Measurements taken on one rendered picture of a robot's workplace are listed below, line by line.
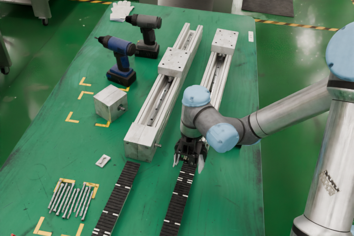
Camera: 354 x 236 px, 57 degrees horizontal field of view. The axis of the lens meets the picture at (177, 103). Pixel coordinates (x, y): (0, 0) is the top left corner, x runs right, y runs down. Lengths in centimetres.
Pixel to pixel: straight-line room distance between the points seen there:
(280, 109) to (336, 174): 27
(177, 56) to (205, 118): 68
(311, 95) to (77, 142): 86
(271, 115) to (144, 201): 51
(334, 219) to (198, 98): 42
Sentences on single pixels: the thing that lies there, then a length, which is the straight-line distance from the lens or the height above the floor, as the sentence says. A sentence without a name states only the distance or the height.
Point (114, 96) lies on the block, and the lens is 134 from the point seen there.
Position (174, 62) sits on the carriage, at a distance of 146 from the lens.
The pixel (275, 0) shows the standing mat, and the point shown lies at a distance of 435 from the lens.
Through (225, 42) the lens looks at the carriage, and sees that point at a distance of 164.
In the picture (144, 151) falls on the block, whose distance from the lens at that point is 118.
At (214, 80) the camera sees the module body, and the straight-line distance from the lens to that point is 149.
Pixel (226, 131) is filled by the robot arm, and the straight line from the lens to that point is 83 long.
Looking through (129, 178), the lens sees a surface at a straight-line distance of 115.
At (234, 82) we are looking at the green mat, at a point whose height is 78.
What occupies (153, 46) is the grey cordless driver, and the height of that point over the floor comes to 85.
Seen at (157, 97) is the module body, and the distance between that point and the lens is 140.
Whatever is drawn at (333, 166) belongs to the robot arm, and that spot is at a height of 128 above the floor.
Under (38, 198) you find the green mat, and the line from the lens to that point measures 121.
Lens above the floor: 176
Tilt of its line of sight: 43 degrees down
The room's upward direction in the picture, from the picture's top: 4 degrees clockwise
